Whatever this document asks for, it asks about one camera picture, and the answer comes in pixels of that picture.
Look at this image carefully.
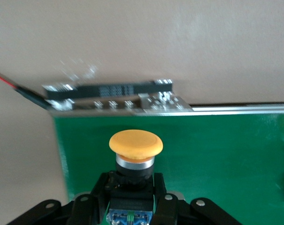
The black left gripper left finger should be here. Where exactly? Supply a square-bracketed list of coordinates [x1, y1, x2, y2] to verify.
[71, 172, 117, 225]

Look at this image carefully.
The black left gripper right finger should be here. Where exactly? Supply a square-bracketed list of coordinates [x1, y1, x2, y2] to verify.
[153, 172, 180, 225]

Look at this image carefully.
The yellow push button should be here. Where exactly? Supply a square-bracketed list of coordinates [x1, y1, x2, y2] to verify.
[108, 129, 164, 225]

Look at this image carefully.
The green conveyor belt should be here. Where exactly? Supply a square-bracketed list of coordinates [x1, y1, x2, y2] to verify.
[42, 78, 284, 225]

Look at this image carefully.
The red and black wire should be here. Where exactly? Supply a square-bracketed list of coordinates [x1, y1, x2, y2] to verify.
[0, 67, 50, 110]

